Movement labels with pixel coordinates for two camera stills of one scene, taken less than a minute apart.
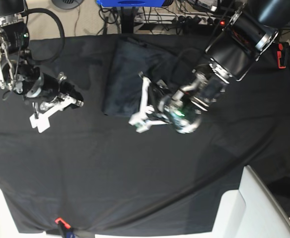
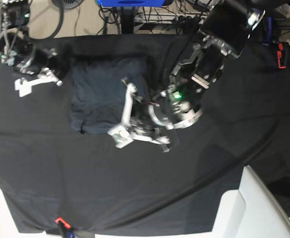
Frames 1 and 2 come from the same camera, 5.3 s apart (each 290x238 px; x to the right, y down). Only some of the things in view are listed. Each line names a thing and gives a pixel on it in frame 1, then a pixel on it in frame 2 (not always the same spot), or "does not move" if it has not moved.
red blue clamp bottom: (66, 230) does not move
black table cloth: (95, 170) does not move
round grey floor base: (67, 4) does not move
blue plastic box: (131, 3) does not move
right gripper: (160, 97) → (145, 125)
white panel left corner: (0, 221) does not move
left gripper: (49, 89) → (53, 62)
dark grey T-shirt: (160, 62) → (98, 92)
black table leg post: (127, 19) does not move
